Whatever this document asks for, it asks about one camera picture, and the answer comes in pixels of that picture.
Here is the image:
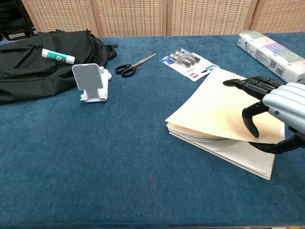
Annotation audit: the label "black tripod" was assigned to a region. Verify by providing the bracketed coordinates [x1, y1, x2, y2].
[16, 0, 39, 36]

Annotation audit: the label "multicolour tissue pack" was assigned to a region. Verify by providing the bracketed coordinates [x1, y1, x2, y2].
[237, 31, 305, 83]

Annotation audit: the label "spiral notebook with cream cover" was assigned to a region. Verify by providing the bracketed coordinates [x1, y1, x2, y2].
[165, 68, 286, 180]

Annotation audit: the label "black-handled scissors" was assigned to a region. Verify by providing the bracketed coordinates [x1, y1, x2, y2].
[115, 53, 157, 78]

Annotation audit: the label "black backpack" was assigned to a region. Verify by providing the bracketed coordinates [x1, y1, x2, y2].
[0, 29, 119, 105]

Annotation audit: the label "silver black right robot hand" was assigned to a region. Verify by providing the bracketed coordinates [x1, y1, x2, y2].
[223, 76, 305, 156]

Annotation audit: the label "carded pen pack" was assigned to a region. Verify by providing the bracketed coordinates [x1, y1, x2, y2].
[159, 47, 220, 82]

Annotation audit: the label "blue table cloth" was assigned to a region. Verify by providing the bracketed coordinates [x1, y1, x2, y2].
[0, 32, 305, 228]

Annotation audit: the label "white phone stand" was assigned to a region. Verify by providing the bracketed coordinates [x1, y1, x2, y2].
[71, 63, 112, 103]

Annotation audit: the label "green white glue stick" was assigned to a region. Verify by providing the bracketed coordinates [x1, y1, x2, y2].
[41, 48, 75, 64]

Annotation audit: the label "woven wooden folding screen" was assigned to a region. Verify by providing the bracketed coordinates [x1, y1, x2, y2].
[21, 0, 305, 38]

